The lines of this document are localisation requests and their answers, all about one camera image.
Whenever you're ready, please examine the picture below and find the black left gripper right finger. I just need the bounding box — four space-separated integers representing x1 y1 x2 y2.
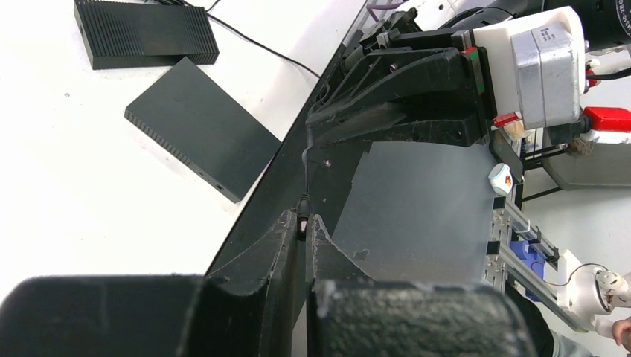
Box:
306 214 536 356

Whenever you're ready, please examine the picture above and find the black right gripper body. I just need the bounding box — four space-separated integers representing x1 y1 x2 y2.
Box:
345 10 499 127

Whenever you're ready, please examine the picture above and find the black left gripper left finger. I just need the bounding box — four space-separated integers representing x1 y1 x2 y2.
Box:
1 210 298 356

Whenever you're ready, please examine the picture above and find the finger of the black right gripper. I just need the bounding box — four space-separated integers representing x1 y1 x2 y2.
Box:
311 103 489 147
320 48 466 116

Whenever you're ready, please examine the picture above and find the thin black barrel plug cable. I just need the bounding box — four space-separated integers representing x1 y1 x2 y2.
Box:
207 13 327 242

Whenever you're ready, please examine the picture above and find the black Mercury switch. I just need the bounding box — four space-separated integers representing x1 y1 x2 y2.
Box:
124 58 281 202

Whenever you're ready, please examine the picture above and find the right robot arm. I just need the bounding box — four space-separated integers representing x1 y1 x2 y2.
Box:
305 1 630 147

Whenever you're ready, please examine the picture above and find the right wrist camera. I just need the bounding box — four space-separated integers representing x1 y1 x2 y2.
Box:
473 7 586 129

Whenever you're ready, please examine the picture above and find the ribbed black network switch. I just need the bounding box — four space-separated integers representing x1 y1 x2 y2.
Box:
74 1 220 70

